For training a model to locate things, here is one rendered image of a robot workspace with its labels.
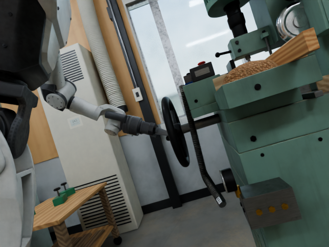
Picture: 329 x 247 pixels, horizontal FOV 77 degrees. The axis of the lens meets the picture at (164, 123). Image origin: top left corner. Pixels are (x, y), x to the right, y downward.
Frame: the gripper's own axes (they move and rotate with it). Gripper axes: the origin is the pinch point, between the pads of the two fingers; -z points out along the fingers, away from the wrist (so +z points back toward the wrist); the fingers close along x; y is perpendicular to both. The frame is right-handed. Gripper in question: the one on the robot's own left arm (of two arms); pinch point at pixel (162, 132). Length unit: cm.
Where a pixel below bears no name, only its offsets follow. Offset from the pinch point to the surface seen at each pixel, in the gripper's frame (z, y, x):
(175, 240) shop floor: -18, -70, -72
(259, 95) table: -27, 9, 46
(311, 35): -31, 19, 56
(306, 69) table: -35, 17, 47
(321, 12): -40, 37, 40
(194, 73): -9.8, 20.4, 24.7
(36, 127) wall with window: 152, -16, -112
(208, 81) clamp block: -15.1, 18.6, 24.3
